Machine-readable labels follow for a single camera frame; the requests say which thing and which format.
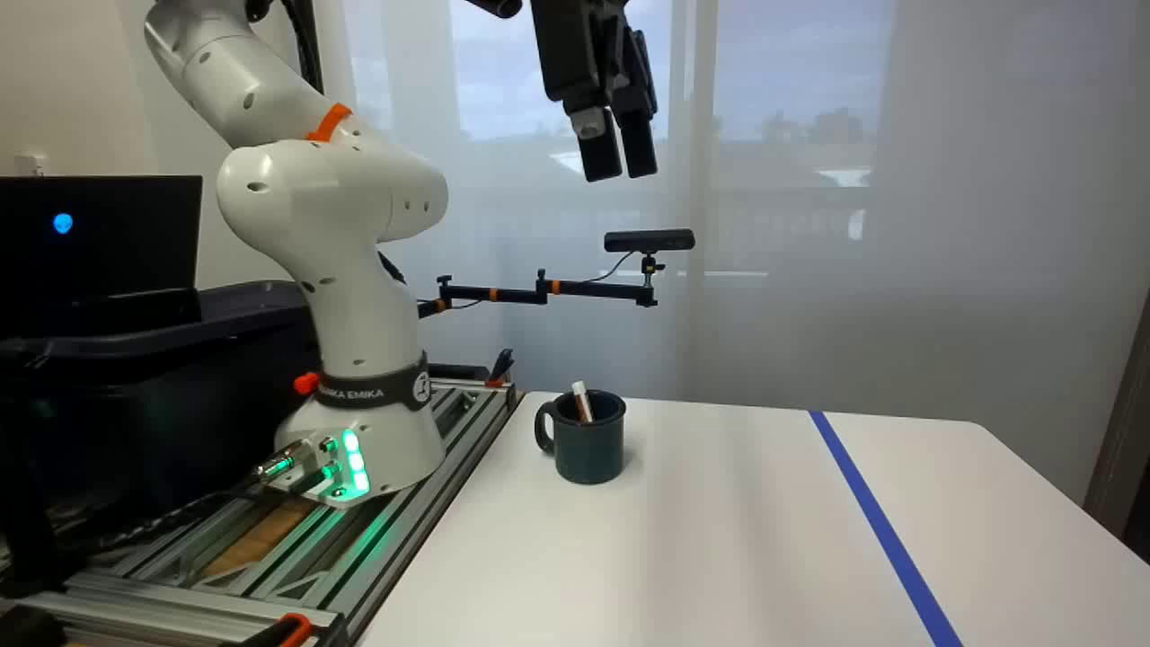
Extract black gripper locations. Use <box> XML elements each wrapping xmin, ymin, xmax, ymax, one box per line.
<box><xmin>530</xmin><ymin>0</ymin><xmax>666</xmax><ymax>187</ymax></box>

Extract dark green ceramic mug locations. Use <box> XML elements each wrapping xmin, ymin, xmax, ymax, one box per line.
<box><xmin>532</xmin><ymin>387</ymin><xmax>630</xmax><ymax>490</ymax></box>

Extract small black orange clamp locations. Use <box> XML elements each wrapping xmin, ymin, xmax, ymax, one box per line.
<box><xmin>483</xmin><ymin>346</ymin><xmax>520</xmax><ymax>393</ymax></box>

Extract white sheer curtain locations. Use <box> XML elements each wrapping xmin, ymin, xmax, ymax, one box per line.
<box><xmin>321</xmin><ymin>0</ymin><xmax>1150</xmax><ymax>496</ymax></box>

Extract blue tape strip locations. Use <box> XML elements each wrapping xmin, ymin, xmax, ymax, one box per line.
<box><xmin>806</xmin><ymin>405</ymin><xmax>967</xmax><ymax>647</ymax></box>

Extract black storage bin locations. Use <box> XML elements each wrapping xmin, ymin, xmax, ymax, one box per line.
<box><xmin>0</xmin><ymin>279</ymin><xmax>325</xmax><ymax>534</ymax></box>

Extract black monitor with blue light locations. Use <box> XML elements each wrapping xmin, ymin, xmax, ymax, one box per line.
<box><xmin>0</xmin><ymin>172</ymin><xmax>205</xmax><ymax>340</ymax></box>

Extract brown wooden board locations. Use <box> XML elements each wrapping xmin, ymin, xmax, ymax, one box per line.
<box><xmin>193</xmin><ymin>496</ymin><xmax>318</xmax><ymax>587</ymax></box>

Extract black bar camera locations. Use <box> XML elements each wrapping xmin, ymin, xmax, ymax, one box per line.
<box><xmin>600</xmin><ymin>226</ymin><xmax>696</xmax><ymax>254</ymax></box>

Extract black articulated camera mount arm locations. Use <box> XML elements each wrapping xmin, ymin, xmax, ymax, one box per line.
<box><xmin>416</xmin><ymin>247</ymin><xmax>666</xmax><ymax>322</ymax></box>

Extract orange cable strap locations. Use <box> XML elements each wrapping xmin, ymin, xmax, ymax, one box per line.
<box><xmin>306</xmin><ymin>99</ymin><xmax>359</xmax><ymax>147</ymax></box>

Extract black braided cable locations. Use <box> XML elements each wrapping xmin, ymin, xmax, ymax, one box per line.
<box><xmin>279</xmin><ymin>0</ymin><xmax>328</xmax><ymax>92</ymax></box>

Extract aluminium extrusion base frame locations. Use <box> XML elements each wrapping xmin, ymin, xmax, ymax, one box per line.
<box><xmin>23</xmin><ymin>375</ymin><xmax>530</xmax><ymax>647</ymax></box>

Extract orange frame clamp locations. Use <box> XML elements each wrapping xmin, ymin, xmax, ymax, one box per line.
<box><xmin>272</xmin><ymin>611</ymin><xmax>321</xmax><ymax>647</ymax></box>

